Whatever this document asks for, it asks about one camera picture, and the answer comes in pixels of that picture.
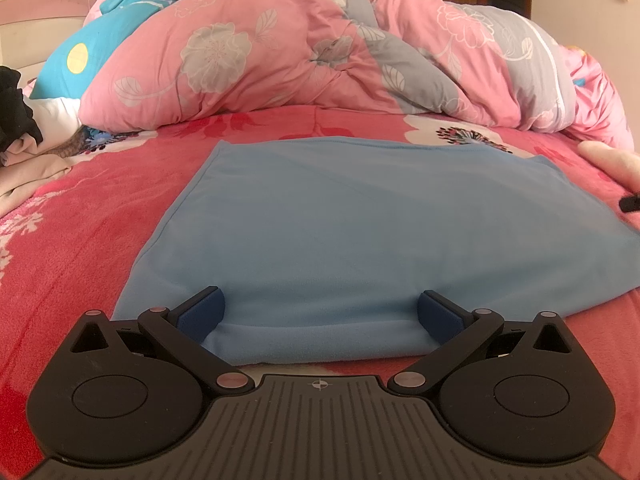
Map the pink floral quilt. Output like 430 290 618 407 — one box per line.
79 0 636 153

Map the beige cloth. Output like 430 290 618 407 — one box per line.
0 135 73 216

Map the black garment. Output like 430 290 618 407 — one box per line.
0 66 43 153

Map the blue printed bedding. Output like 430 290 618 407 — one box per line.
29 0 236 101

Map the pink and cream headboard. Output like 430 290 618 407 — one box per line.
0 0 98 81

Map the white pillow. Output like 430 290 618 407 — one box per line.
30 97 83 153

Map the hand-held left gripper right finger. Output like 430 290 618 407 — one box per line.
387 290 572 396

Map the cream folded towel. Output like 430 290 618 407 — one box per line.
577 140 640 196

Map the blue printed t-shirt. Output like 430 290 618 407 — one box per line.
111 136 640 366

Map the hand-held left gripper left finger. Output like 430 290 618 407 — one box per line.
70 286 253 396

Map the red floral blanket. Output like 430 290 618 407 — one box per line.
0 105 640 461

